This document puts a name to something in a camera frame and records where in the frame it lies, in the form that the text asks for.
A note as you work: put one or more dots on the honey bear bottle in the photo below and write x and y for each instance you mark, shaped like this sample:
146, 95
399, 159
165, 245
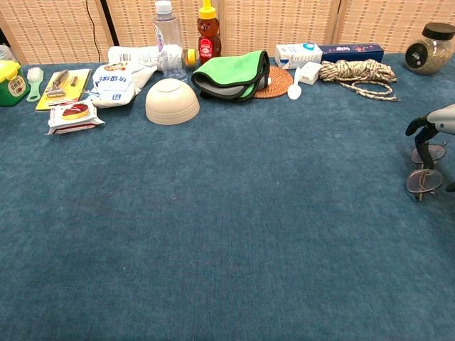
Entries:
209, 46

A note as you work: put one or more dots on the beige upturned bowl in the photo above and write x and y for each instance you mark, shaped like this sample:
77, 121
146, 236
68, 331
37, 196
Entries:
172, 103

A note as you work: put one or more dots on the clear bottle yellow cap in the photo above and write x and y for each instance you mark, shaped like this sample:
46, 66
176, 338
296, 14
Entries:
190, 57

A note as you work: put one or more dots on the razor on yellow card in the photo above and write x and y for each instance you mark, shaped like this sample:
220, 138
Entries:
80, 76

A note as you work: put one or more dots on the small white box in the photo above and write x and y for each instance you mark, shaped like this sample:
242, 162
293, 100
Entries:
311, 72

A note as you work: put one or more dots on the bamboo folding screen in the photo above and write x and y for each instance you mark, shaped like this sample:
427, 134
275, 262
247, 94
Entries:
284, 21

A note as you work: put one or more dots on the white bag blue print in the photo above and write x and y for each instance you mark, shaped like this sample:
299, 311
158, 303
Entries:
113, 87

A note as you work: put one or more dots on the clear plastic container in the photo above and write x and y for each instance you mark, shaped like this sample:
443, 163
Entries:
5, 53

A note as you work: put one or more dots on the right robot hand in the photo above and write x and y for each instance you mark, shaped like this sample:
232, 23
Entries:
442, 119

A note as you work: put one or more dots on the black wire-frame eyeglasses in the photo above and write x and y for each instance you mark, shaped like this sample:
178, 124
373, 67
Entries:
423, 181

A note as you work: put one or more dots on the white plastic spoon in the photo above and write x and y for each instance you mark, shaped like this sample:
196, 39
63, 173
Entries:
294, 92

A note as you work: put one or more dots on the tall clear water bottle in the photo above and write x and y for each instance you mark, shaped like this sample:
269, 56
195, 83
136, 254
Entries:
167, 32

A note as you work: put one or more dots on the blue table cloth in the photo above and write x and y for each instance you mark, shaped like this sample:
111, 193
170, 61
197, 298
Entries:
213, 231

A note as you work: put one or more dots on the white and blue carton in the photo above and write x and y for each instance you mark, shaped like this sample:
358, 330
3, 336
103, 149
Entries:
295, 55

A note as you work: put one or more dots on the small clear glass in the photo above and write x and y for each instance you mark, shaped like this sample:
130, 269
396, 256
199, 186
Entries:
175, 72

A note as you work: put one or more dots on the white roll with barcode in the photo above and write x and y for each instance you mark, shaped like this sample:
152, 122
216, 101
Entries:
135, 55

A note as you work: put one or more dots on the long dark blue box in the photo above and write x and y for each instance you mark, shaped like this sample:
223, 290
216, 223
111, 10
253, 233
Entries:
355, 53

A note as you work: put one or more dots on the red cake snack packet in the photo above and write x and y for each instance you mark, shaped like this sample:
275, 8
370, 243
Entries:
71, 117

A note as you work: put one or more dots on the round woven coaster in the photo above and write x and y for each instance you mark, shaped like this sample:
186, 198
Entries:
279, 83

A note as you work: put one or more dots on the glass jar black lid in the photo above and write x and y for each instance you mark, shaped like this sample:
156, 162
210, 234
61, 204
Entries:
426, 53

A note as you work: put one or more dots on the green container yellow lid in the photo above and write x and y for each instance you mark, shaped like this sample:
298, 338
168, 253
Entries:
12, 89

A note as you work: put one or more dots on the green and grey cloth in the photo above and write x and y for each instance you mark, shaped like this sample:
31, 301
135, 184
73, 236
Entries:
231, 67

